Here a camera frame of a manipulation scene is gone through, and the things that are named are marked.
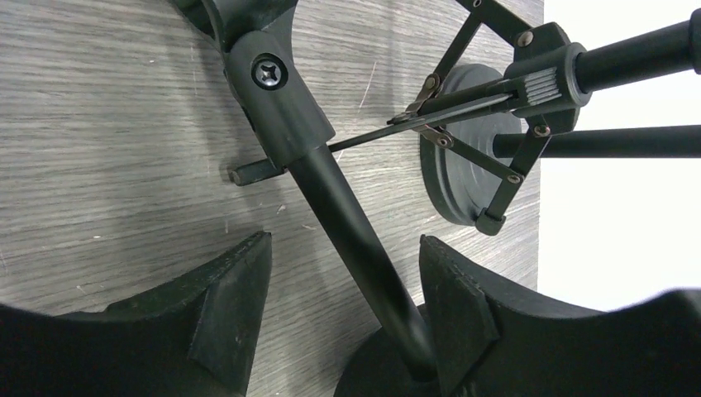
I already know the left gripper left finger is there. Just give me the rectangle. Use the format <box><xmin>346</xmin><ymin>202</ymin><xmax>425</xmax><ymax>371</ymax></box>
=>
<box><xmin>1</xmin><ymin>232</ymin><xmax>272</xmax><ymax>396</ymax></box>

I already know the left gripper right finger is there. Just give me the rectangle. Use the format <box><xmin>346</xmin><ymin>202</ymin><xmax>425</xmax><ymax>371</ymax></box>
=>
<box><xmin>419</xmin><ymin>236</ymin><xmax>700</xmax><ymax>396</ymax></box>

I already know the black round-base mic stand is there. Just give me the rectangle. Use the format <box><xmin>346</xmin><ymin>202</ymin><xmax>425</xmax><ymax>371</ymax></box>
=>
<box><xmin>175</xmin><ymin>1</ymin><xmax>440</xmax><ymax>396</ymax></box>

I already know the black tripod shock-mount stand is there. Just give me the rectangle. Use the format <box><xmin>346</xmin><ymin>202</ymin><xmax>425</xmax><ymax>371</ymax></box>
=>
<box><xmin>228</xmin><ymin>0</ymin><xmax>701</xmax><ymax>237</ymax></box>

